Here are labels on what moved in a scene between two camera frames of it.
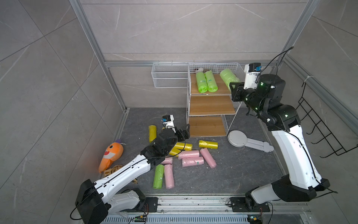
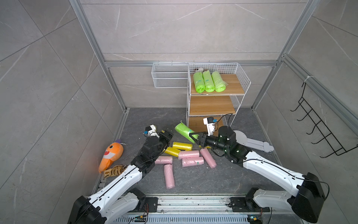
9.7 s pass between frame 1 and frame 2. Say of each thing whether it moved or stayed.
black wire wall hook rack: stayed
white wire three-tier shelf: stayed
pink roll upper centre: stayed
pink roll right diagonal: stayed
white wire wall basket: stayed
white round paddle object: stayed
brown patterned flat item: stayed
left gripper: moved
